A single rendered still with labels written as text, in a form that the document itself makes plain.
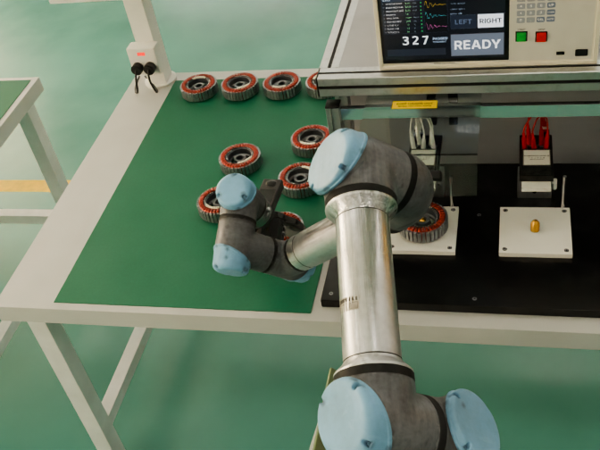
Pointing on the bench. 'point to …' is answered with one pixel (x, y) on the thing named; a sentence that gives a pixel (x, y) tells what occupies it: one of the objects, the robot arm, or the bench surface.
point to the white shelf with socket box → (144, 45)
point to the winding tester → (569, 32)
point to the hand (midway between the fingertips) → (281, 232)
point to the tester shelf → (414, 81)
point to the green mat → (162, 187)
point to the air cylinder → (530, 192)
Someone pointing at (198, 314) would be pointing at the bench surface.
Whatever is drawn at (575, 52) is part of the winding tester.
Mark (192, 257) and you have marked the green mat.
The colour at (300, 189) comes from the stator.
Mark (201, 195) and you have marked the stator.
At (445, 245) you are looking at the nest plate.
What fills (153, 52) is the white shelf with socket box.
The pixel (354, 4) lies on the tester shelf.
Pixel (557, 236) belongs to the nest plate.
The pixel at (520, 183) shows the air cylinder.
